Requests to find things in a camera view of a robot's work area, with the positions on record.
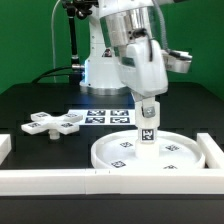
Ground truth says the white round table top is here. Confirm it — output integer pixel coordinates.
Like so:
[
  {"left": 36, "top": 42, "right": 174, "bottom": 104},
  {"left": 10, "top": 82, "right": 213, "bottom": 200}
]
[{"left": 91, "top": 130, "right": 205, "bottom": 171}]

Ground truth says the black cable bundle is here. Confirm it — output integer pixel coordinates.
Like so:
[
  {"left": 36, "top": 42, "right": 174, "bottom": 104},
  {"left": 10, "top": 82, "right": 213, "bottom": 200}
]
[{"left": 31, "top": 63, "right": 86, "bottom": 84}]

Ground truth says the white front fence bar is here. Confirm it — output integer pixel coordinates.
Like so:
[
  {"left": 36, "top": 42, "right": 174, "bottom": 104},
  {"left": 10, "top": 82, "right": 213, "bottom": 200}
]
[{"left": 0, "top": 169, "right": 224, "bottom": 196}]

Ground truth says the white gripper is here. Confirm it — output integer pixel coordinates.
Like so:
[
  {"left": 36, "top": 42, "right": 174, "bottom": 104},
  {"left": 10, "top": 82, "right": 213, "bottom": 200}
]
[{"left": 114, "top": 37, "right": 192, "bottom": 128}]

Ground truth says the white fence bar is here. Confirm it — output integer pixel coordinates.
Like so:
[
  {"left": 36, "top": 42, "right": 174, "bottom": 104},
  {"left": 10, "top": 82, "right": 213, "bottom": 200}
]
[
  {"left": 197, "top": 133, "right": 224, "bottom": 170},
  {"left": 0, "top": 134, "right": 12, "bottom": 165},
  {"left": 0, "top": 169, "right": 224, "bottom": 196}
]

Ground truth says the white marker sheet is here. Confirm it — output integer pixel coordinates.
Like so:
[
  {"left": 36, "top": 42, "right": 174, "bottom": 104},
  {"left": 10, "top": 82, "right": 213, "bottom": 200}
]
[{"left": 70, "top": 109, "right": 135, "bottom": 125}]

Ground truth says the white left fence bar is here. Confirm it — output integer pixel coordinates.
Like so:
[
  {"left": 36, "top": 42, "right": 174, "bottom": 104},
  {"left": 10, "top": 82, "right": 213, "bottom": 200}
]
[{"left": 0, "top": 134, "right": 12, "bottom": 165}]

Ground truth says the white cross-shaped table base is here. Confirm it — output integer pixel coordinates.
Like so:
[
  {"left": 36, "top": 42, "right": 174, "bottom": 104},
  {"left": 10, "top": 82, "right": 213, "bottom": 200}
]
[{"left": 21, "top": 112, "right": 83, "bottom": 140}]

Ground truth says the grey thin cable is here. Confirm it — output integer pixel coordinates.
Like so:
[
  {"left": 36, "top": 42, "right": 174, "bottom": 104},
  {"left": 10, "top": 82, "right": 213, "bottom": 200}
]
[{"left": 50, "top": 0, "right": 63, "bottom": 83}]

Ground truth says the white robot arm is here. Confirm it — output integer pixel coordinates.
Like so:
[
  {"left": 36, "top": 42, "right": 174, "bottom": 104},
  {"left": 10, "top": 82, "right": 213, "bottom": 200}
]
[{"left": 80, "top": 0, "right": 192, "bottom": 129}]

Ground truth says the white right fence bar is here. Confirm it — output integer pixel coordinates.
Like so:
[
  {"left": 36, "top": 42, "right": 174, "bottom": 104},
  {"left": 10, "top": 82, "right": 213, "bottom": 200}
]
[{"left": 197, "top": 133, "right": 224, "bottom": 170}]

